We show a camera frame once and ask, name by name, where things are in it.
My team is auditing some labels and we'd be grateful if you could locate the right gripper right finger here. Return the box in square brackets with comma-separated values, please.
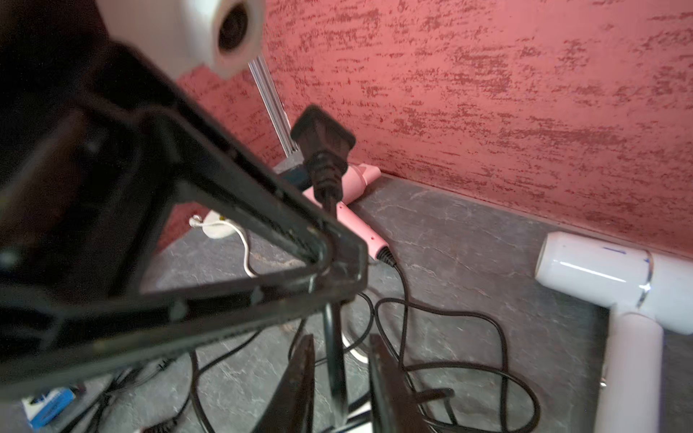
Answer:
[368, 334, 429, 433]

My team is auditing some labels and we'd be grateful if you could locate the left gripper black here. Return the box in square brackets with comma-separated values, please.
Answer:
[1, 1, 177, 325]

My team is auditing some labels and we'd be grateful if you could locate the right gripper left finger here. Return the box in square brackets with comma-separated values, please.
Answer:
[253, 335, 315, 433]

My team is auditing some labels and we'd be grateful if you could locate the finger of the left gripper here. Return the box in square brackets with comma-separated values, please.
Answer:
[1, 108, 368, 400]

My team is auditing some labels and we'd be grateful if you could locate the white blue box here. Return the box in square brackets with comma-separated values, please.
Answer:
[22, 388, 78, 430]

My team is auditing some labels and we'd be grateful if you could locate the white tape roll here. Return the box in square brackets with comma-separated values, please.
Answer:
[189, 210, 245, 239]

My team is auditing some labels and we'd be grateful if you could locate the pink hair dryer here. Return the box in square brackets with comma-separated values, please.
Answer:
[301, 163, 397, 267]

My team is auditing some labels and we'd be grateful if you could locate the white hair dryer back centre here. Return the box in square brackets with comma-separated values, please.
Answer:
[535, 232, 692, 432]

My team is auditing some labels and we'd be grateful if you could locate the white power strip cable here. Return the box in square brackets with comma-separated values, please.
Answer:
[188, 213, 369, 364]

